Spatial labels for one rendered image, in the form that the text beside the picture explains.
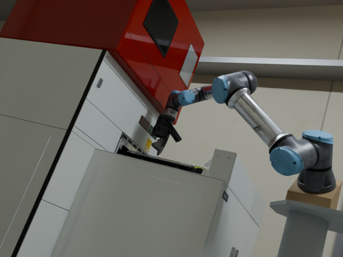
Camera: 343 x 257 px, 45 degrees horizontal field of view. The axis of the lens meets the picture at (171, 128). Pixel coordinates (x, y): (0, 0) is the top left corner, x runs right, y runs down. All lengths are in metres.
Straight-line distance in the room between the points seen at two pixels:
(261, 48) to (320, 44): 0.58
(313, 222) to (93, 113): 1.02
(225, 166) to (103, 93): 0.64
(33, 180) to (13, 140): 0.23
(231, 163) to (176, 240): 0.39
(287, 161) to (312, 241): 0.32
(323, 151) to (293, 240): 0.36
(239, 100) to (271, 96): 2.31
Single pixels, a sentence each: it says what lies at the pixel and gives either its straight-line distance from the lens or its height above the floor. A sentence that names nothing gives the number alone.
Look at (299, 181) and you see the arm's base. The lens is 1.77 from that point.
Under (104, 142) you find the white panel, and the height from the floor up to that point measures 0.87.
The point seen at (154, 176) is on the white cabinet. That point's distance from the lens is 1.74.
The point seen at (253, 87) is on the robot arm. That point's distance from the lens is 1.84.
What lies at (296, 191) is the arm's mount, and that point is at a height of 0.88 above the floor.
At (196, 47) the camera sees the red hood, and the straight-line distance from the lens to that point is 2.62.
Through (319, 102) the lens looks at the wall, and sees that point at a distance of 3.89.
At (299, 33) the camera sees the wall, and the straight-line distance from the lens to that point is 4.36.
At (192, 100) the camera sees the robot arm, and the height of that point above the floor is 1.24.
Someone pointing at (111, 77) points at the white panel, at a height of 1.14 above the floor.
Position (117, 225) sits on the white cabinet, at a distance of 1.75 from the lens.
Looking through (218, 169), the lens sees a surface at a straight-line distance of 1.73.
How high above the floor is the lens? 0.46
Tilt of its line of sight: 17 degrees up
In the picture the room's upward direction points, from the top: 20 degrees clockwise
